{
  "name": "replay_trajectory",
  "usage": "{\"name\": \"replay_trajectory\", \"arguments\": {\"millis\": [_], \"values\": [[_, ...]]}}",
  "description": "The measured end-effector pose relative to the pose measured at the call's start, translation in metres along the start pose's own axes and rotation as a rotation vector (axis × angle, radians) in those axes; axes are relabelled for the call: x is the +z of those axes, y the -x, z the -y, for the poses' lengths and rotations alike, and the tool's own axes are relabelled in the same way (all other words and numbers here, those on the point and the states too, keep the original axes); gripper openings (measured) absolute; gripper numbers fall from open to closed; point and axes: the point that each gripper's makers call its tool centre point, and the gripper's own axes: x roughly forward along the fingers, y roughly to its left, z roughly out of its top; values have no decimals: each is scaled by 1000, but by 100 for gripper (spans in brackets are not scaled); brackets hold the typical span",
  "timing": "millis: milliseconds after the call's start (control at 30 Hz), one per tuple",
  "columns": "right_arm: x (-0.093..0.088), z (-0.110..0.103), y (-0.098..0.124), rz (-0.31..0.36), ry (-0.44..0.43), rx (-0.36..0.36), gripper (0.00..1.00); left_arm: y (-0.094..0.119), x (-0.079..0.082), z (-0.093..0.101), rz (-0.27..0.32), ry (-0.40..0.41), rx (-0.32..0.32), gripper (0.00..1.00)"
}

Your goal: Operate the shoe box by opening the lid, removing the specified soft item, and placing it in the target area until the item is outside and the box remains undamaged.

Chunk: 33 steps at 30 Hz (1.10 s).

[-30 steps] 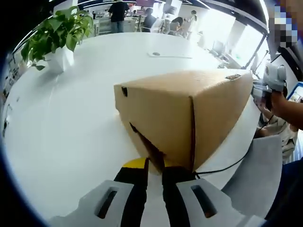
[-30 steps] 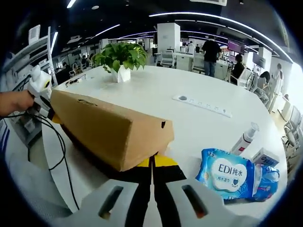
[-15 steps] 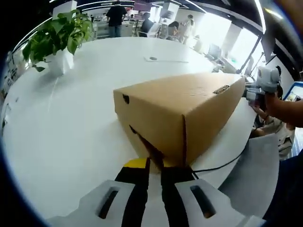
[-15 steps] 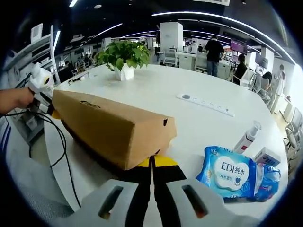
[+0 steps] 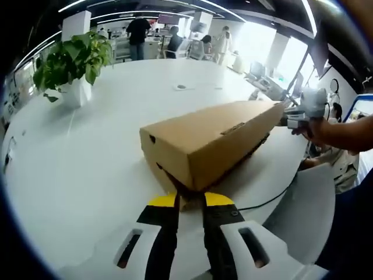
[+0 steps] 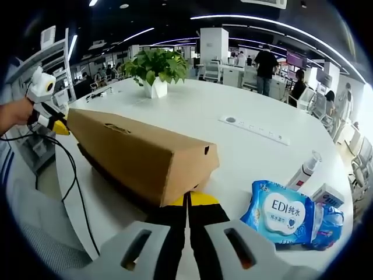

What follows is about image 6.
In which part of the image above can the white office chair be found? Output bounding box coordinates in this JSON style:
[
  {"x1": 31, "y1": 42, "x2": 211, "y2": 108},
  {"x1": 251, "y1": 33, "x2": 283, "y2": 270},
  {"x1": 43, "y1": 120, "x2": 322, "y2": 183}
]
[
  {"x1": 200, "y1": 59, "x2": 221, "y2": 82},
  {"x1": 349, "y1": 125, "x2": 373, "y2": 189}
]

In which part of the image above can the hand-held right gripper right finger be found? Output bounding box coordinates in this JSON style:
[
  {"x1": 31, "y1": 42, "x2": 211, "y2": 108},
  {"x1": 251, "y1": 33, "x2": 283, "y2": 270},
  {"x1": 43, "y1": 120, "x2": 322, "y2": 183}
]
[{"x1": 188, "y1": 191, "x2": 317, "y2": 280}]

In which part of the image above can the brown cardboard shoe box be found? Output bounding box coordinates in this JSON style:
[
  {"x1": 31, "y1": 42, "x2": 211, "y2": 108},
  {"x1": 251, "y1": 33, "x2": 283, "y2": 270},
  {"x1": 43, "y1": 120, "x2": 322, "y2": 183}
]
[{"x1": 66, "y1": 107, "x2": 220, "y2": 208}]

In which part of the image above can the grey mesh office chair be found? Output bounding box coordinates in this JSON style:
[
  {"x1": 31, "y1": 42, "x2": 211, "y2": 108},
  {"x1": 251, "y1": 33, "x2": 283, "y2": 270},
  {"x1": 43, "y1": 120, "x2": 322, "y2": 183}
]
[{"x1": 8, "y1": 177, "x2": 97, "y2": 263}]

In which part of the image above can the green plant in white pot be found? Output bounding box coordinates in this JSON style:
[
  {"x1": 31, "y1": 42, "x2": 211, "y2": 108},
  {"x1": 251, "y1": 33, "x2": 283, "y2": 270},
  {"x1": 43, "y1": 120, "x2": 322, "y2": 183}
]
[{"x1": 122, "y1": 48, "x2": 189, "y2": 99}]

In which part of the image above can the small white blue carton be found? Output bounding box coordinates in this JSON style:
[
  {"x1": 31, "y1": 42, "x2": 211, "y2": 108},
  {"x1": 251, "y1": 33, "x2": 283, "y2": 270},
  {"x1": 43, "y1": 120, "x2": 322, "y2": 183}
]
[{"x1": 309, "y1": 183, "x2": 346, "y2": 209}]

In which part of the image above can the black cable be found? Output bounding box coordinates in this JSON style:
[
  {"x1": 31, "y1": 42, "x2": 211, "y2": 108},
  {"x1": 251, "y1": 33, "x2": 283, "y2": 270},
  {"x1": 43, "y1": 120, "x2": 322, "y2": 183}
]
[{"x1": 0, "y1": 127, "x2": 101, "y2": 260}]

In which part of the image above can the white tube with red cap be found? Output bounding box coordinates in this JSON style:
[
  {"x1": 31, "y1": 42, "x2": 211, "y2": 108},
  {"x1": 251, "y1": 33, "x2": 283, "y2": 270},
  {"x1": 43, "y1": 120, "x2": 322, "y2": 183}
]
[{"x1": 286, "y1": 150, "x2": 322, "y2": 192}]

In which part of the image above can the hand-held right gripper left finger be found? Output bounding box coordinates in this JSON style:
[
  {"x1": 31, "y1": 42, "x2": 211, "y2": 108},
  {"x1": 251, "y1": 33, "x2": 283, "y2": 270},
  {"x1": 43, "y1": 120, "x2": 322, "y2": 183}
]
[{"x1": 87, "y1": 192, "x2": 189, "y2": 280}]

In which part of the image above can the pink wall screen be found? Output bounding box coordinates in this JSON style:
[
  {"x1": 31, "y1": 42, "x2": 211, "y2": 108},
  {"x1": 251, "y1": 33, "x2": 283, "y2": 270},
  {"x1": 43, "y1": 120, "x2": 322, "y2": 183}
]
[{"x1": 286, "y1": 49, "x2": 308, "y2": 69}]

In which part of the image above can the white table socket panel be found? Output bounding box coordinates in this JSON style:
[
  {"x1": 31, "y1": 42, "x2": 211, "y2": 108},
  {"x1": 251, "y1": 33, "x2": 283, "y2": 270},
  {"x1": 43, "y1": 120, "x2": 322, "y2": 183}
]
[{"x1": 218, "y1": 114, "x2": 291, "y2": 146}]

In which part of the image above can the blue soft wipes packet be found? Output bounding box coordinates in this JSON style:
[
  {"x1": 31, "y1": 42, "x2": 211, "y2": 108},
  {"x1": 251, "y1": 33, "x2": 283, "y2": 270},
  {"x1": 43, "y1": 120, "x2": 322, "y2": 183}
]
[{"x1": 240, "y1": 180, "x2": 318, "y2": 245}]

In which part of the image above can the white square pillar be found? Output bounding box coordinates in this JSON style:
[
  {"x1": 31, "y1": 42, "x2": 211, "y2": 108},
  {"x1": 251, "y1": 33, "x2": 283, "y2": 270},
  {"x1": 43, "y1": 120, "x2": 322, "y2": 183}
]
[{"x1": 199, "y1": 27, "x2": 230, "y2": 64}]

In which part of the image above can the ceiling air conditioner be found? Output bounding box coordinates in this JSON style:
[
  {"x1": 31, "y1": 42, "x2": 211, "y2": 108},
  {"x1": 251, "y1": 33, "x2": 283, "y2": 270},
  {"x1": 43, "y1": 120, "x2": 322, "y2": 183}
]
[{"x1": 241, "y1": 0, "x2": 288, "y2": 9}]

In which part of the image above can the blue soft tissue pack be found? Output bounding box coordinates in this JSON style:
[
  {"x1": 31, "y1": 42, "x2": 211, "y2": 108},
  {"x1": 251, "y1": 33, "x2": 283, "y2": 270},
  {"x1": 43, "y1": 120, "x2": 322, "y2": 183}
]
[{"x1": 301, "y1": 202, "x2": 346, "y2": 251}]

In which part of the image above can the person's left hand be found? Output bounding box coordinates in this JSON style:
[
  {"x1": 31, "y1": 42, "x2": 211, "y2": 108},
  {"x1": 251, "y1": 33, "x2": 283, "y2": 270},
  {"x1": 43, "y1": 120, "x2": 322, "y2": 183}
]
[{"x1": 8, "y1": 97, "x2": 36, "y2": 128}]

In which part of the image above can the white metal rack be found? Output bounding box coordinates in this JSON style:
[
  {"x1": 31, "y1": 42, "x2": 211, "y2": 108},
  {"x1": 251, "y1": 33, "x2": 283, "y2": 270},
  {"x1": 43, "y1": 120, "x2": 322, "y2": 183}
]
[{"x1": 17, "y1": 25, "x2": 78, "y2": 103}]

